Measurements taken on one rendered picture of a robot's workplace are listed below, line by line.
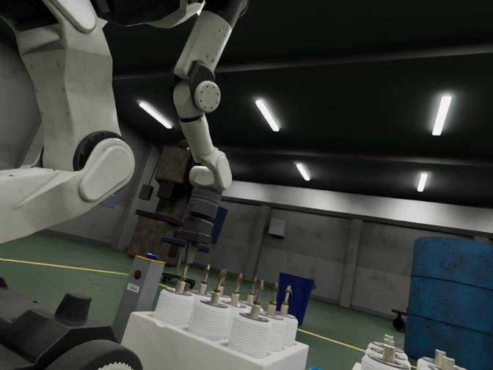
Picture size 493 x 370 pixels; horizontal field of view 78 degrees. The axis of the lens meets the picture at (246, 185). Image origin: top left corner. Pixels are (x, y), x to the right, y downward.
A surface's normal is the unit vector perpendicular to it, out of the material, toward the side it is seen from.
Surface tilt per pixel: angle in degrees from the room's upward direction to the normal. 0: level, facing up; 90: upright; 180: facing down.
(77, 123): 90
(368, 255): 90
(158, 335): 90
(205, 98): 108
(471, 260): 90
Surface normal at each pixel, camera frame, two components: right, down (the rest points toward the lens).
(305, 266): -0.39, -0.33
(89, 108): 0.89, 0.11
